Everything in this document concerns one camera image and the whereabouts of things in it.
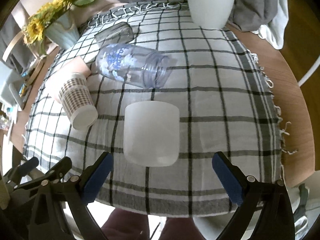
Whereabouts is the pink plastic cup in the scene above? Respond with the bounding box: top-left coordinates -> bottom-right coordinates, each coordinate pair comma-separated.
45,56 -> 92,101

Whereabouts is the dark red trousers leg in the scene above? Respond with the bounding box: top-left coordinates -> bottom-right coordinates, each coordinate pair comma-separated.
101,209 -> 204,239

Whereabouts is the checkered white black tablecloth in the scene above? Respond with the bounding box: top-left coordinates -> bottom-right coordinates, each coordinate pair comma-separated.
23,2 -> 283,217

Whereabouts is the houndstooth paper cup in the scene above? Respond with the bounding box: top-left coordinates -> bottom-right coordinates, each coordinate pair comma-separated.
58,73 -> 98,131

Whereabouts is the smoky grey glass cup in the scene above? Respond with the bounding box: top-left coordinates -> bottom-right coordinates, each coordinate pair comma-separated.
94,22 -> 135,48

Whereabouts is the white frosted cup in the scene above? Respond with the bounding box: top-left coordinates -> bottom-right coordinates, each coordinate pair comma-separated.
123,101 -> 180,167

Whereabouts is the white plant pot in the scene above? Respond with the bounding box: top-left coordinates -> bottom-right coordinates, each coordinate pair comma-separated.
188,0 -> 235,29

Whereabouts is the yellow sunflower bouquet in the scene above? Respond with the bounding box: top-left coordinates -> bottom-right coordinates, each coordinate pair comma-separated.
22,0 -> 95,46

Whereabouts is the wooden chair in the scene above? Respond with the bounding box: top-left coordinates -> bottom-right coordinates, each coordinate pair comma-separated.
1,31 -> 47,87

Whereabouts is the white chair frame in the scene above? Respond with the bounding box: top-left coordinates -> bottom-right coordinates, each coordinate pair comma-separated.
298,55 -> 320,87

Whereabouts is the light blue ribbed vase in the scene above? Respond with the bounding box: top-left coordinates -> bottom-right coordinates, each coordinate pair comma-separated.
44,10 -> 80,50

